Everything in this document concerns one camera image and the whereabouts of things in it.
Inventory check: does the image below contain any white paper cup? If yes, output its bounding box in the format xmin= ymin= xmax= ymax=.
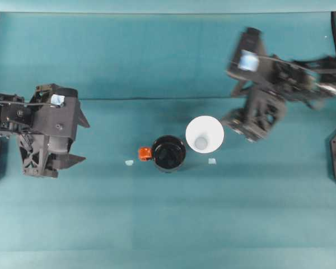
xmin=185 ymin=115 xmax=225 ymax=155

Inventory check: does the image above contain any black cup holder red handle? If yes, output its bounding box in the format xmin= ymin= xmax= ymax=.
xmin=138 ymin=134 xmax=187 ymax=174

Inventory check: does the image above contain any blue-green table cloth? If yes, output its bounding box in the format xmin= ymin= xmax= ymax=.
xmin=0 ymin=0 xmax=336 ymax=269

